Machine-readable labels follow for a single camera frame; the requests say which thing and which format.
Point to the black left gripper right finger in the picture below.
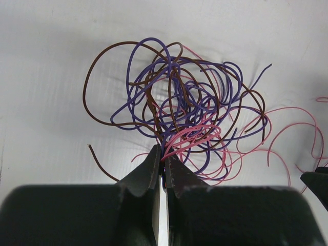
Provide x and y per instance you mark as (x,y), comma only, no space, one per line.
(200,214)

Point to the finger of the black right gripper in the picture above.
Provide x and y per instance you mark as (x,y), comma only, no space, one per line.
(317,182)

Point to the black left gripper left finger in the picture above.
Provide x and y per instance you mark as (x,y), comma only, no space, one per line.
(125,213)

